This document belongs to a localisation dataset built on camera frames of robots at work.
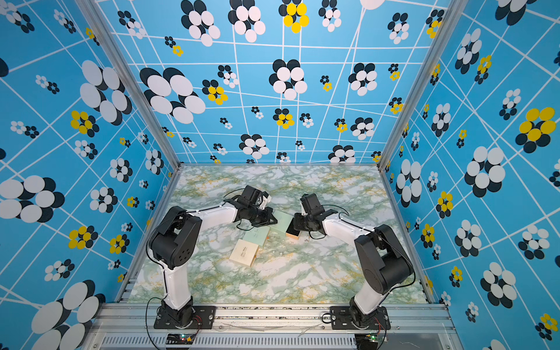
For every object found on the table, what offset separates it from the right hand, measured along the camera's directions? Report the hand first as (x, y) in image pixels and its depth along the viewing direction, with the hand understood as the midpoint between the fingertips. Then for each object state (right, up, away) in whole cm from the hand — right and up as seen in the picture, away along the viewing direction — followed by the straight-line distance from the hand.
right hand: (298, 221), depth 93 cm
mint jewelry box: (-6, -1, 0) cm, 6 cm away
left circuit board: (-41, -36, -21) cm, 58 cm away
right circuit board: (+22, -35, -24) cm, 47 cm away
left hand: (-8, +1, 0) cm, 8 cm away
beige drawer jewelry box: (-22, -11, -7) cm, 26 cm away
